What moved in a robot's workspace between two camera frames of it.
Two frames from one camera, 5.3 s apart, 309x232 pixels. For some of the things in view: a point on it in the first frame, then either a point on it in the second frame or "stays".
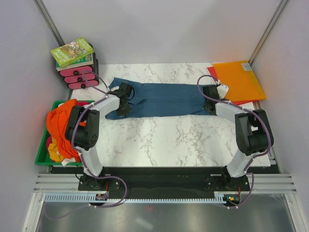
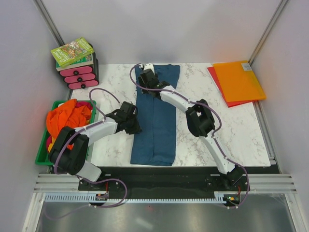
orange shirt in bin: (57, 120) stays
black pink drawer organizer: (82, 77) stays
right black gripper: (203, 106) to (141, 82)
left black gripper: (125, 112) to (137, 128)
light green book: (72, 51) stays
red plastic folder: (211, 70) stays
